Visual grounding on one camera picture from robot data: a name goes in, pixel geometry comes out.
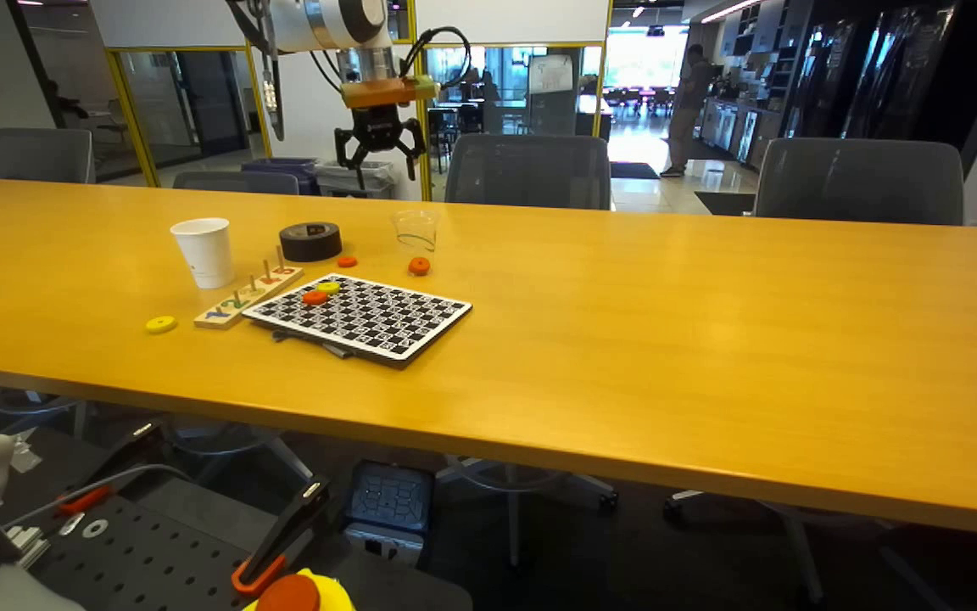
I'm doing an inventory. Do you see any black tool with red handle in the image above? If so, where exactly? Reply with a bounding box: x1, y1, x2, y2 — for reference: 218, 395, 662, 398
228, 479, 331, 604

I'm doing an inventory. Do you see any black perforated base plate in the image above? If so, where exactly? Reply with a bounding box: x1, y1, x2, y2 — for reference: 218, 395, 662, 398
10, 473, 339, 611

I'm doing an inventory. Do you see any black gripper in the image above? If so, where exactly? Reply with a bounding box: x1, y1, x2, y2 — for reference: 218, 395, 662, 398
331, 101, 425, 184

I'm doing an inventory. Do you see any yellow red emergency stop button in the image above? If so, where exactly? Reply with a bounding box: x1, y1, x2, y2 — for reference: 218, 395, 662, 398
241, 566, 358, 611

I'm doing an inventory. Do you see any red handled screwdriver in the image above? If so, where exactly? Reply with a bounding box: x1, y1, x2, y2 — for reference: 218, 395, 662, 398
55, 487, 114, 522

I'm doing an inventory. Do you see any yellow framed glass partition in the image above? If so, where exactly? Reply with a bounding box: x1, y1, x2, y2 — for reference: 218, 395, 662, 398
83, 0, 618, 209

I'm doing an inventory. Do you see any grey office chair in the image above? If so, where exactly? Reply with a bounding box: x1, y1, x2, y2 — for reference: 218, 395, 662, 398
445, 132, 615, 213
0, 127, 99, 188
662, 487, 855, 611
434, 456, 625, 570
169, 157, 322, 197
749, 137, 967, 227

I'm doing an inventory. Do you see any wooden number puzzle board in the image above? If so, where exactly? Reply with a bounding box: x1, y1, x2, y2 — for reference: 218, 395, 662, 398
194, 262, 305, 332

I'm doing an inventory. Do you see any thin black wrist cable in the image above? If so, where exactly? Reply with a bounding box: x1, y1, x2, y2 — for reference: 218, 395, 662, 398
228, 0, 474, 139

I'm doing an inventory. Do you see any person in corridor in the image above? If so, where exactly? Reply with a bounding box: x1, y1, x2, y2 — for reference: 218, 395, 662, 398
676, 43, 722, 172

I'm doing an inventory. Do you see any white paper cup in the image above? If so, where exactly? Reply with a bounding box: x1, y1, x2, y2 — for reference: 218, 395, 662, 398
165, 213, 237, 297

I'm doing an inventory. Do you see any transparent plastic cup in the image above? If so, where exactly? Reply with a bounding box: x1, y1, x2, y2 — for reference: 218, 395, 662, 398
393, 210, 445, 278

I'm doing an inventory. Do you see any blue grey box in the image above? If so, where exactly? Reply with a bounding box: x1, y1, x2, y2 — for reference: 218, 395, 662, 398
341, 458, 437, 565

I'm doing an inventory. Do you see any black white checkered calibration board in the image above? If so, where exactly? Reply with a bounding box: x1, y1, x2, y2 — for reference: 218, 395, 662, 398
241, 273, 474, 366

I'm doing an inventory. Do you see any black tape roll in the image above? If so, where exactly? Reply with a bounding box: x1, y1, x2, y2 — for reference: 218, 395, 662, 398
278, 221, 347, 264

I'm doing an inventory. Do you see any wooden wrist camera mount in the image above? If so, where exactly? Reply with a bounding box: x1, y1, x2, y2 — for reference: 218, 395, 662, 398
339, 75, 437, 112

